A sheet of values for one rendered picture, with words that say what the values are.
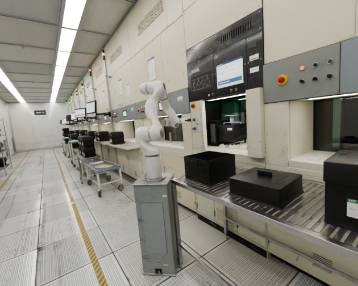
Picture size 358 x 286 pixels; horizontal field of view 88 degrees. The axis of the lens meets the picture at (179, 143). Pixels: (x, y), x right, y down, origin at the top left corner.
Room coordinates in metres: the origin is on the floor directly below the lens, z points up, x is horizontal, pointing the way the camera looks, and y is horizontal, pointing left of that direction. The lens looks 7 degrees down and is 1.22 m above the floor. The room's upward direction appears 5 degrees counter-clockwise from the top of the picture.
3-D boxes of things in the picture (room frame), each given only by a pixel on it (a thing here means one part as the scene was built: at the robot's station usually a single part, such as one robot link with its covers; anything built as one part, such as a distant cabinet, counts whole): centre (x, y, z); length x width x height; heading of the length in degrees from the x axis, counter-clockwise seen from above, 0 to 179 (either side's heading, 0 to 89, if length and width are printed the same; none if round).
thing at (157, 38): (2.94, 0.00, 1.50); 1.50 x 0.77 x 3.00; 35
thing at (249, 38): (2.02, -0.75, 0.98); 0.95 x 0.88 x 1.95; 125
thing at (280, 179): (1.01, -0.47, 0.83); 0.29 x 0.29 x 0.13; 38
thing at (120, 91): (4.12, 0.95, 1.50); 1.52 x 0.99 x 3.00; 35
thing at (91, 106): (4.36, 1.77, 1.59); 0.50 x 0.41 x 0.36; 125
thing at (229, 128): (2.03, -0.60, 1.06); 0.24 x 0.20 x 0.32; 35
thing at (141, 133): (1.48, 0.25, 1.07); 0.19 x 0.12 x 0.24; 71
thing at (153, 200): (1.47, 0.22, 0.38); 0.28 x 0.28 x 0.76; 80
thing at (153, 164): (1.47, 0.22, 0.85); 0.19 x 0.19 x 0.18
